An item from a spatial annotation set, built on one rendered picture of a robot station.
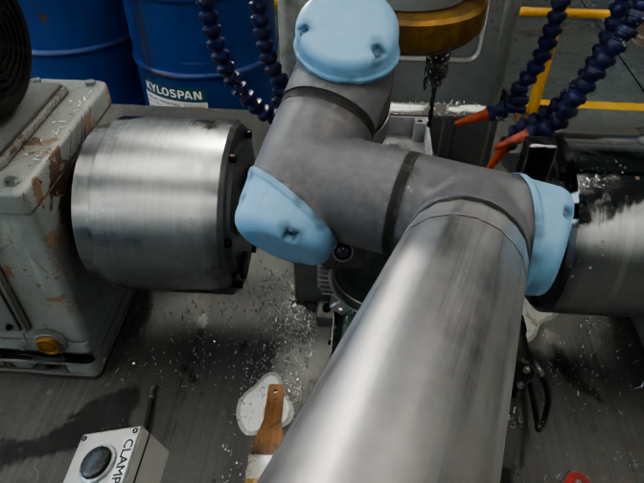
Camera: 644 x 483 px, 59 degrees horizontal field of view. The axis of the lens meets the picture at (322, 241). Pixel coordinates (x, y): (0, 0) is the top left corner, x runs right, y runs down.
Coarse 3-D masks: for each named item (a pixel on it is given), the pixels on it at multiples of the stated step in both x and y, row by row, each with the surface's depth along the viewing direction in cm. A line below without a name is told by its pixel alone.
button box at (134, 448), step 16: (96, 432) 55; (112, 432) 54; (128, 432) 53; (144, 432) 53; (80, 448) 53; (112, 448) 52; (128, 448) 51; (144, 448) 52; (160, 448) 54; (112, 464) 50; (128, 464) 50; (144, 464) 52; (160, 464) 54; (64, 480) 51; (80, 480) 50; (96, 480) 50; (112, 480) 49; (128, 480) 49; (144, 480) 51; (160, 480) 53
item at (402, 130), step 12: (396, 120) 81; (408, 120) 81; (420, 120) 81; (396, 132) 83; (408, 132) 83; (420, 132) 81; (384, 144) 79; (396, 144) 78; (408, 144) 81; (420, 144) 81
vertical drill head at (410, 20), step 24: (408, 0) 59; (432, 0) 59; (456, 0) 61; (480, 0) 62; (408, 24) 58; (432, 24) 58; (456, 24) 59; (480, 24) 62; (408, 48) 60; (432, 48) 60; (456, 48) 62; (432, 72) 65; (432, 96) 67
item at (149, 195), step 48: (96, 144) 75; (144, 144) 73; (192, 144) 73; (240, 144) 78; (96, 192) 71; (144, 192) 71; (192, 192) 70; (240, 192) 79; (96, 240) 72; (144, 240) 72; (192, 240) 71; (240, 240) 80; (144, 288) 80; (192, 288) 78; (240, 288) 84
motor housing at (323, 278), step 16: (368, 256) 89; (384, 256) 89; (320, 272) 76; (336, 272) 80; (352, 272) 84; (368, 272) 86; (320, 288) 78; (336, 288) 78; (352, 288) 82; (368, 288) 84; (352, 304) 80
